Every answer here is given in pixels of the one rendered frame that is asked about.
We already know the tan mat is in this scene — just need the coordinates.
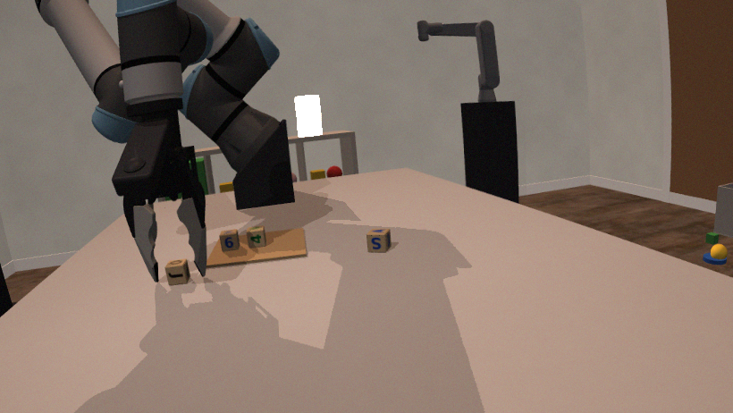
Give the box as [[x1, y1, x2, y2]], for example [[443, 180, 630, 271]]
[[206, 228, 307, 268]]

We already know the wooden letter block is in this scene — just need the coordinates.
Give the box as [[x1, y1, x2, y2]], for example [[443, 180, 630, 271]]
[[165, 258, 190, 285], [219, 229, 240, 252], [247, 226, 266, 249], [366, 229, 392, 252]]

